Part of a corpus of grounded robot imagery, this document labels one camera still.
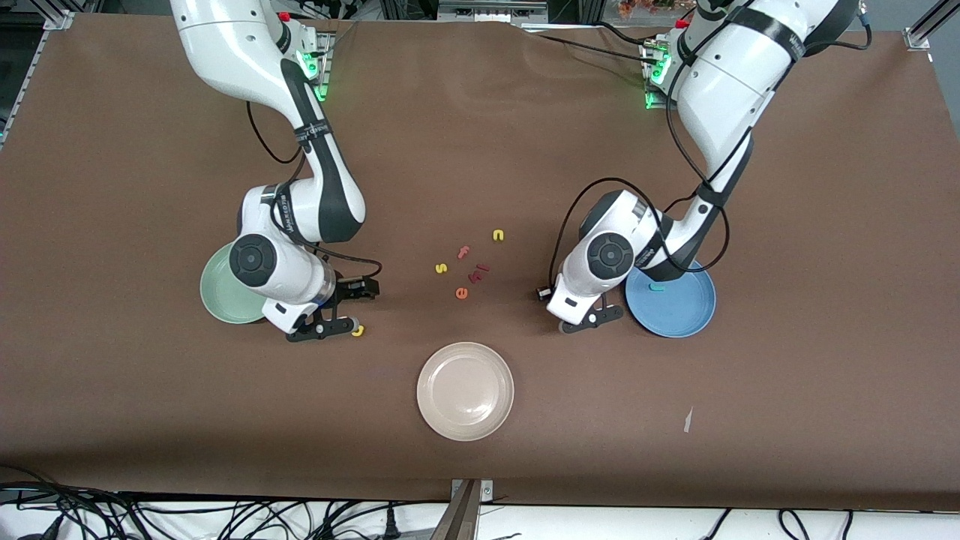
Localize metal camera stand bracket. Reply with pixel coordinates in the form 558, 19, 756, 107
430, 478, 496, 540

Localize aluminium table edge rail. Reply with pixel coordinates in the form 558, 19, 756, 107
0, 30, 47, 147

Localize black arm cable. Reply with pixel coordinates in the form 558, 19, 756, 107
246, 101, 383, 282
550, 0, 730, 287

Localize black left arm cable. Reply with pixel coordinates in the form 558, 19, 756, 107
550, 0, 730, 287

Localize orange artificial flowers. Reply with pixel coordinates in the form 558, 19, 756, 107
617, 0, 680, 17

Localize dark equipment frame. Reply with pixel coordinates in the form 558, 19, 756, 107
379, 0, 593, 23

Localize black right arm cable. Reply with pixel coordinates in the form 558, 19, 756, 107
246, 101, 383, 282

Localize pale green round plate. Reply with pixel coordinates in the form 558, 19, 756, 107
199, 241, 271, 326

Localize thin black base cable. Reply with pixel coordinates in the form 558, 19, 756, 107
596, 21, 653, 46
517, 26, 647, 62

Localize beige round plate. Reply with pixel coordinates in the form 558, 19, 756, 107
416, 341, 516, 443

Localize blue round plate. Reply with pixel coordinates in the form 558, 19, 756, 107
625, 259, 717, 339

